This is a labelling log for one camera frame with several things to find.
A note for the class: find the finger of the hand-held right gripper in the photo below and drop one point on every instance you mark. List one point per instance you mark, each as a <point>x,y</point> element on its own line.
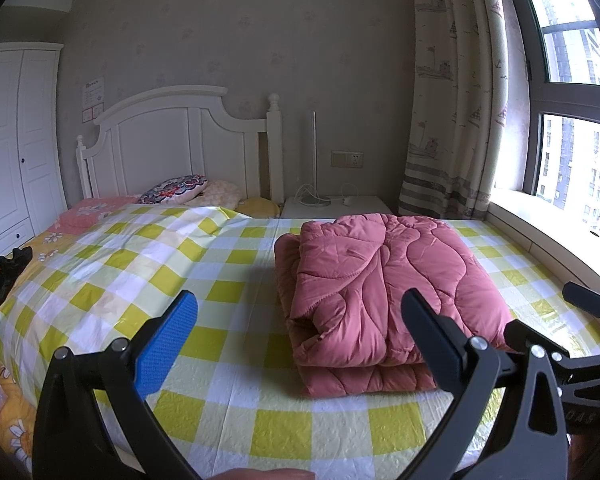
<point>530,334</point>
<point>592,302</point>

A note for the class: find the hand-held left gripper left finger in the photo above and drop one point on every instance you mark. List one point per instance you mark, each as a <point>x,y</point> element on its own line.
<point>166,342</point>

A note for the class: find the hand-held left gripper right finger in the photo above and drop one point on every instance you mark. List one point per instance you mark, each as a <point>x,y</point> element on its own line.
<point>430,337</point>

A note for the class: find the pink quilted jacket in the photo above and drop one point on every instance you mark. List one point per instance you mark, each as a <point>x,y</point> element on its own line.
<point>390,300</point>

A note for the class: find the beige window sill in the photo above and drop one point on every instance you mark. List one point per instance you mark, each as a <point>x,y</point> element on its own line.
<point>540,240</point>

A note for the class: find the yellow checked bed sheet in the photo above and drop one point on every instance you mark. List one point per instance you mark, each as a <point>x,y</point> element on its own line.
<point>220,270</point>

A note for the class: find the colourful patterned pillow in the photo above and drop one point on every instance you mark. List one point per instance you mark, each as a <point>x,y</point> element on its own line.
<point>172,190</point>

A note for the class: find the white nightstand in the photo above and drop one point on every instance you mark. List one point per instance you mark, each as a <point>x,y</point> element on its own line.
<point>340,209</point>

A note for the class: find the cream pillow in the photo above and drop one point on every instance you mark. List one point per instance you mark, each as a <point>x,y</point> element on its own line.
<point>222,192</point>

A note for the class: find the yellow pillow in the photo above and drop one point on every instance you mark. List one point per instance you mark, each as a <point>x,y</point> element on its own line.
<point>260,206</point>

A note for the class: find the black lumpy object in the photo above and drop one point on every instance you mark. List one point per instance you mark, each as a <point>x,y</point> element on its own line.
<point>5,280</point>

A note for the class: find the dark framed window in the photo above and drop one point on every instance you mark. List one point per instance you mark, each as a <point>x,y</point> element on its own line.
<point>570,110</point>

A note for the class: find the white bed headboard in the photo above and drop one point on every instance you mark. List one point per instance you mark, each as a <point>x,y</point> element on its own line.
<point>170,145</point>

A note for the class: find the white slim desk lamp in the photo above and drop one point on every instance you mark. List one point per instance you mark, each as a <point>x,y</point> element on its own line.
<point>312,155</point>

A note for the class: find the white wardrobe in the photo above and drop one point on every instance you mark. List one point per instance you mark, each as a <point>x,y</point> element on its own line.
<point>15,150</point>

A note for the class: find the printed beige curtain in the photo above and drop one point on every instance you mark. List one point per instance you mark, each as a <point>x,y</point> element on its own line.
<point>450,90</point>

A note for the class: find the wall socket panel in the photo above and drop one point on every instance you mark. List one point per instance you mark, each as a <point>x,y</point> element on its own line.
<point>347,159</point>

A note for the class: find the wall paper notices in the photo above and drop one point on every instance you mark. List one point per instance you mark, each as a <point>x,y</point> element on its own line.
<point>93,100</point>

